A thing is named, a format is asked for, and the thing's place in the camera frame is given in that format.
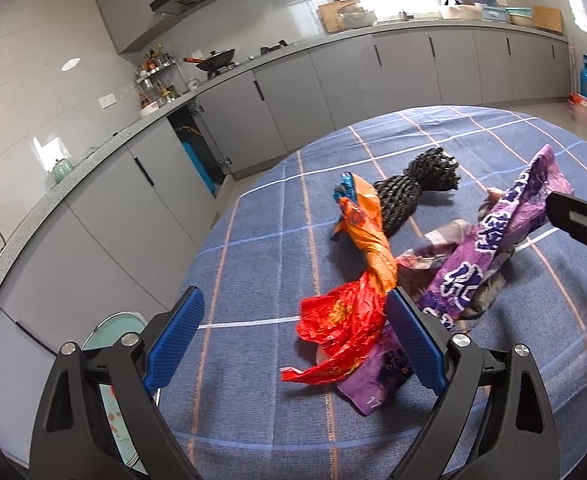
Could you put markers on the white wall outlet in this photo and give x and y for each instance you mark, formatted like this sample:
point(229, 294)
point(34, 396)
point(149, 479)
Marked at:
point(107, 101)

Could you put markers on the brown board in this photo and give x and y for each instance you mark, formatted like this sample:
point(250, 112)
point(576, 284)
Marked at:
point(547, 20)

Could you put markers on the grey kitchen counter cabinets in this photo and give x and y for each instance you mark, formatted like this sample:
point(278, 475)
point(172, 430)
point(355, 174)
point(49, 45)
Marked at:
point(398, 70)

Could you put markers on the orange snack wrapper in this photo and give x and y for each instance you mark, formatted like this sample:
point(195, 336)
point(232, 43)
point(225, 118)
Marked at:
point(368, 240)

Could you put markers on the blue water jug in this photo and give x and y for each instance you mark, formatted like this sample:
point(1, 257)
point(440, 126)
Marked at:
point(198, 165)

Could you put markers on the black wok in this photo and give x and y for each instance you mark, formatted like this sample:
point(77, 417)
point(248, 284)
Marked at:
point(218, 60)

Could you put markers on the purple foil wrapper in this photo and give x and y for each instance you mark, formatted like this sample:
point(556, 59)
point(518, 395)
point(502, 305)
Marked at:
point(373, 385)

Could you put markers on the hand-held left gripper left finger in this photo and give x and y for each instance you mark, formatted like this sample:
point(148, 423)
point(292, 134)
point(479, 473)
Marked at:
point(173, 340)

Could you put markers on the grey purple patterned plastic bag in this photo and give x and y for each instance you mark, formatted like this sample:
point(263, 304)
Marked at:
point(433, 245)

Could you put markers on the pale green kettle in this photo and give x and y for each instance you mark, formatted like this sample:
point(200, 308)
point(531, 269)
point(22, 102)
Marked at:
point(61, 171)

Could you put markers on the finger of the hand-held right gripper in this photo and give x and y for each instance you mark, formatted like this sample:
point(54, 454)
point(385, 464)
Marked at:
point(573, 215)

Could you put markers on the pale green plastic basin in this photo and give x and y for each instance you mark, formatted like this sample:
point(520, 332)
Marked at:
point(519, 16)

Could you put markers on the red plastic bag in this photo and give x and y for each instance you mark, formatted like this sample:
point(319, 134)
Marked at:
point(343, 325)

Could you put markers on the metal spice rack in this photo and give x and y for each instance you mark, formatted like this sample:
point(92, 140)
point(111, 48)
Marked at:
point(156, 85)

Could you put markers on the round pale green container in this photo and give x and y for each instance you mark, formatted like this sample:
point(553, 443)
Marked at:
point(116, 425)

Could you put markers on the white plastic bucket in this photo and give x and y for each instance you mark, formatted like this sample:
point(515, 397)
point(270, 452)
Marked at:
point(581, 110)

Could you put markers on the metal basin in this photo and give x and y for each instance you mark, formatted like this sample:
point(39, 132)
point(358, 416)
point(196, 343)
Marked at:
point(358, 17)

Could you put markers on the grey upper wall cabinet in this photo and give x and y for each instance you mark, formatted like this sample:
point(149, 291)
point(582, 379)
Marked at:
point(123, 5)

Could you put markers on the black mesh net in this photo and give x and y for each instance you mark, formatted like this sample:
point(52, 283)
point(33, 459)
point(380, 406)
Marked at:
point(398, 195)

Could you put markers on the blue plastic crate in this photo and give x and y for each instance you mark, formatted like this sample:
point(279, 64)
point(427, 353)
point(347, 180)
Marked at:
point(473, 7)

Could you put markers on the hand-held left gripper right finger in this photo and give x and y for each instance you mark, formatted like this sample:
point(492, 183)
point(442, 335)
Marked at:
point(413, 335)

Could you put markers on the wooden cutting board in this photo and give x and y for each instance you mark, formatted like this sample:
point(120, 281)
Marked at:
point(328, 15)

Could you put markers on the blue plaid tablecloth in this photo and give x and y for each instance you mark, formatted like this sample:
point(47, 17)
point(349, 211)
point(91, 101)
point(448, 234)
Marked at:
point(273, 235)

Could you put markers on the purple packaging bag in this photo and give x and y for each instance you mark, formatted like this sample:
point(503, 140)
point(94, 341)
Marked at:
point(473, 255)

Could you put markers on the gas stove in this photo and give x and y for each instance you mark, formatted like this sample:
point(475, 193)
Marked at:
point(275, 47)

